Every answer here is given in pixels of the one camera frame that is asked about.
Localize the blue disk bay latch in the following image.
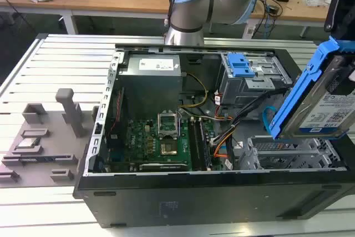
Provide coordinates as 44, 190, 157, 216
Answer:
226, 53, 255, 78

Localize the black graphics card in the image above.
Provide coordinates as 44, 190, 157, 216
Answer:
138, 162, 190, 173

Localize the hard disk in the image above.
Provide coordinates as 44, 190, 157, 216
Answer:
270, 35, 355, 141

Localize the black RAM slot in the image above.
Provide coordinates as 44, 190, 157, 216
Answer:
187, 118, 201, 172
197, 118, 212, 171

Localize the orange wire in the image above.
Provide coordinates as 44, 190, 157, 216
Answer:
212, 130, 237, 160

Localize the grey parts rack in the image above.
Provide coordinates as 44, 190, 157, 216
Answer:
0, 88, 99, 191

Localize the metal disk bay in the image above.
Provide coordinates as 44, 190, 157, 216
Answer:
220, 52, 293, 105

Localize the metal socket cover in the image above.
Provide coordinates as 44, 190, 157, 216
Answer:
156, 112, 181, 140

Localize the silver CPU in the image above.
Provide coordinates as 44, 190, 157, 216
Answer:
16, 138, 40, 149

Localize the green motherboard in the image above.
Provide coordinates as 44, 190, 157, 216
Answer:
107, 117, 223, 173

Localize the black PC case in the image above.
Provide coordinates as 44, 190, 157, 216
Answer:
72, 43, 355, 229

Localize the yellow wire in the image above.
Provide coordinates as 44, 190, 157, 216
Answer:
179, 72, 209, 108

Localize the blue disk wire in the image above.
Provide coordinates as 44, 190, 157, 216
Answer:
261, 105, 279, 133

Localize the black disk wire bundle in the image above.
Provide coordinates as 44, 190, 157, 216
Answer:
210, 86, 291, 147

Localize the grey power supply unit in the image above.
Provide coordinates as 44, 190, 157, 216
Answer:
118, 53, 184, 105

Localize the metal drive cage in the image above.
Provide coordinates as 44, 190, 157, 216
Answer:
237, 135, 342, 172

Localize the CPU socket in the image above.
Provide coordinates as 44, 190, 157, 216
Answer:
159, 141, 179, 158

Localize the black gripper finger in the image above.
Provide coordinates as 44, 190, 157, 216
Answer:
323, 0, 347, 33

